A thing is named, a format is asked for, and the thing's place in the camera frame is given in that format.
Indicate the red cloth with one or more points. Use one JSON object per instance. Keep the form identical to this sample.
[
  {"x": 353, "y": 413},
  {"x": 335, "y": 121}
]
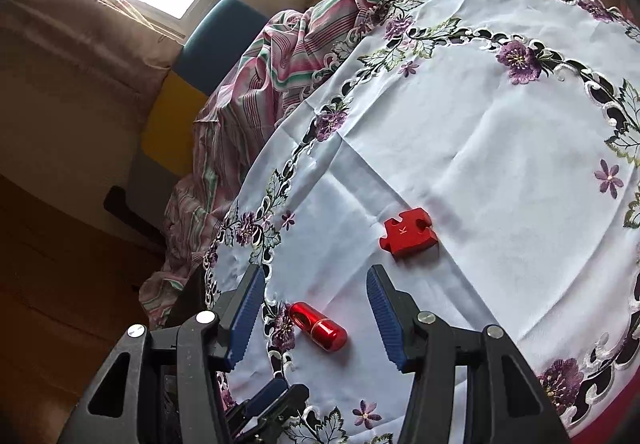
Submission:
[{"x": 615, "y": 424}]

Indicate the beige floral curtain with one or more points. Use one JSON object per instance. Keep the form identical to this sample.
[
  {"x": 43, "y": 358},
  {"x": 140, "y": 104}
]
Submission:
[{"x": 75, "y": 34}]

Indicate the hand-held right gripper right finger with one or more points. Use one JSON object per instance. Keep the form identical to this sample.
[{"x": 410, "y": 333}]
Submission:
[{"x": 387, "y": 324}]

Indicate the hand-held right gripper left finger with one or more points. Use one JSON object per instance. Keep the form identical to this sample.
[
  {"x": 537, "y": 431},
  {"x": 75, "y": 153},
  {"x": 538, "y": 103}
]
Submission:
[{"x": 245, "y": 324}]

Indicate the pink green striped bedsheet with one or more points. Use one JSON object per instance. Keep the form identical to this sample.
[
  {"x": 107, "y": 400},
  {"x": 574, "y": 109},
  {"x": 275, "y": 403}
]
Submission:
[{"x": 250, "y": 124}]

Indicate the white embroidered floral tablecloth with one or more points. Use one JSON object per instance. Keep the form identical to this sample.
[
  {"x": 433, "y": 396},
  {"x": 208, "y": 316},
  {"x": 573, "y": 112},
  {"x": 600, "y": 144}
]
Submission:
[{"x": 450, "y": 149}]

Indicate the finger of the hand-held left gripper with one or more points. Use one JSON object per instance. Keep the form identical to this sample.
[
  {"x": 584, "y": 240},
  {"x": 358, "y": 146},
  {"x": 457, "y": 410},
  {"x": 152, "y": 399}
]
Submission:
[{"x": 267, "y": 398}]

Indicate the red metallic capsule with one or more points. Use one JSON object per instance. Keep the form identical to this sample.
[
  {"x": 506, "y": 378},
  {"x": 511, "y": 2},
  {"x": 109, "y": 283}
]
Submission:
[{"x": 320, "y": 329}]

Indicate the red puzzle piece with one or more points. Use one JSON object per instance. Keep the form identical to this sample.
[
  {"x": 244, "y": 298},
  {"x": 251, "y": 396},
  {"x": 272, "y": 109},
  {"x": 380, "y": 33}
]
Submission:
[{"x": 407, "y": 236}]

